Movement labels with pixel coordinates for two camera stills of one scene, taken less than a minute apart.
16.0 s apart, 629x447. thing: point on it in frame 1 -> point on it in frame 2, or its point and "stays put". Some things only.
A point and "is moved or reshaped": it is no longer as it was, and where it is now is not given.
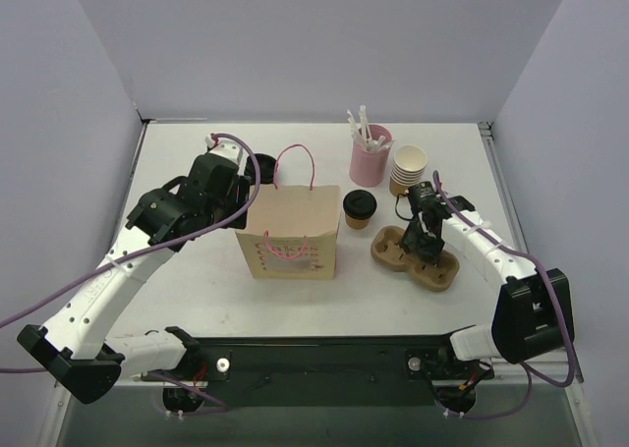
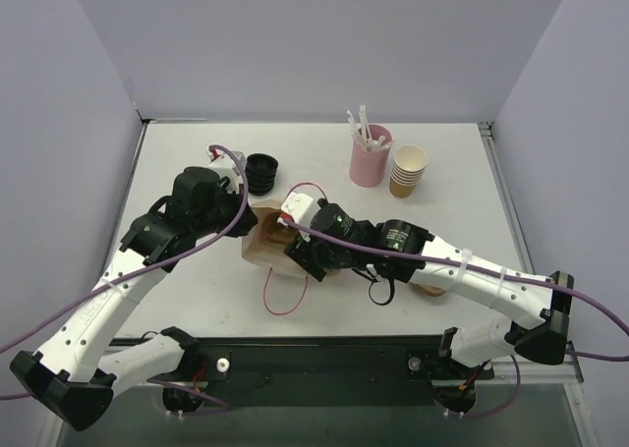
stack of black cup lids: (266, 165) stays put
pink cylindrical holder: (369, 168) stays put
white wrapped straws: (362, 134) stays put
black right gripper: (423, 238) -> (305, 256)
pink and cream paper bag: (291, 234) is moved or reshaped
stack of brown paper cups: (409, 163) stays put
